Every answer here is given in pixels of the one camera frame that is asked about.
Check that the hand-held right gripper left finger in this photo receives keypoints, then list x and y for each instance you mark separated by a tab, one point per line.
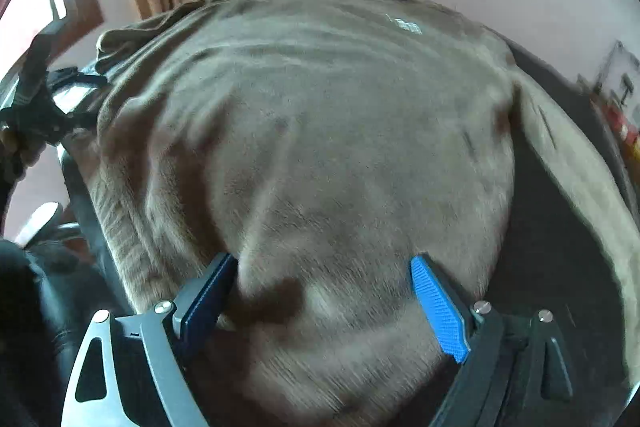
210	292

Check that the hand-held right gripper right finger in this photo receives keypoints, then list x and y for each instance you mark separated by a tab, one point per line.
442	312

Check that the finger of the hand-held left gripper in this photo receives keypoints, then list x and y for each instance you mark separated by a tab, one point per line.
77	119
80	78

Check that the brown fleece garment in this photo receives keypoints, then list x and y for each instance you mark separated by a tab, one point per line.
325	132

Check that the person's left hand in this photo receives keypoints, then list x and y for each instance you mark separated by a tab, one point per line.
12	157

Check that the person's black clothing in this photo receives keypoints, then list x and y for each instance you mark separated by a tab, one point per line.
30	332

